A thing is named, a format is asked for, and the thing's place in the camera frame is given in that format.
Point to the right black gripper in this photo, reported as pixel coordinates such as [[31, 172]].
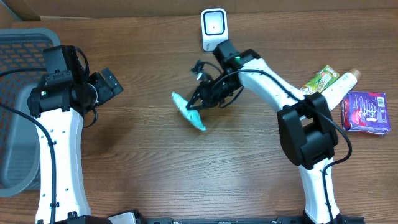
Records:
[[207, 93]]

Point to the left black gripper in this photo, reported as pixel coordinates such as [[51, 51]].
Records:
[[109, 82]]

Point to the teal snack pouch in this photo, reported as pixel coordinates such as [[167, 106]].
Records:
[[192, 116]]

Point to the green drink carton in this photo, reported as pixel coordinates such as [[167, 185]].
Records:
[[322, 80]]

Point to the white tube gold cap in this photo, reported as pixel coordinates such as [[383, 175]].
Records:
[[335, 93]]

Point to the purple snack package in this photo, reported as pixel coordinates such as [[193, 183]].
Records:
[[365, 112]]

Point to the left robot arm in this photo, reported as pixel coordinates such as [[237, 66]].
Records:
[[58, 105]]

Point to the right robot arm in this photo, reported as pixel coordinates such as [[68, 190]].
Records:
[[307, 132]]

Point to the white barcode scanner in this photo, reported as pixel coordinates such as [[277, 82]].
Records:
[[214, 28]]

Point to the grey plastic mesh basket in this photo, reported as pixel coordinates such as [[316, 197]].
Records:
[[23, 65]]

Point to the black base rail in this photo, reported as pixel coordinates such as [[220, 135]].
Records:
[[135, 217]]

